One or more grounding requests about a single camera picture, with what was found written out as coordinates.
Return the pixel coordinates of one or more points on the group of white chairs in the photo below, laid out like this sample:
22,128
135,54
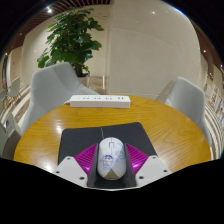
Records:
14,88

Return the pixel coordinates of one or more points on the green potted plant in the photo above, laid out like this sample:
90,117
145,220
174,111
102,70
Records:
71,40

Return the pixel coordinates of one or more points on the grey shell chair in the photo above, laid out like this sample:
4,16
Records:
50,91
188,101

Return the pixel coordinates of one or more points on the grey-green armchair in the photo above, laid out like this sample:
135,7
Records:
7,138

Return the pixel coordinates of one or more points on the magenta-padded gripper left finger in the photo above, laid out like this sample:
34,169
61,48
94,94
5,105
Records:
83,160

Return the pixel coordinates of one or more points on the white power strip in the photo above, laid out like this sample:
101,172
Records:
100,101

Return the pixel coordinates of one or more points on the row of wall posters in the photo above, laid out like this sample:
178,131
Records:
215,100

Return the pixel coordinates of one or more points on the white cartoon-print computer mouse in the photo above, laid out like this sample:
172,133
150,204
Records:
111,160

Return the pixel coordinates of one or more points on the black mouse pad green lines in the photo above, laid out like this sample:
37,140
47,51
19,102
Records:
80,138

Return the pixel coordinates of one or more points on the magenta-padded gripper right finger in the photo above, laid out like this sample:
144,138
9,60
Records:
138,160

